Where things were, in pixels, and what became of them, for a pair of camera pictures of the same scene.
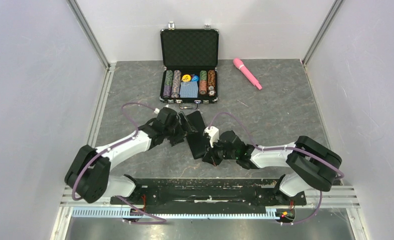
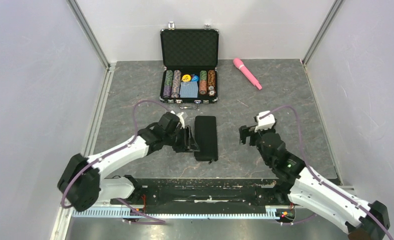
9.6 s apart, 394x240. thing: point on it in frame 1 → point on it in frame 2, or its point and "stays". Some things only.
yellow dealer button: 186,78 stays
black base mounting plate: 207,196 stays
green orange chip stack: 203,82 stays
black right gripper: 210,157 → 245,131
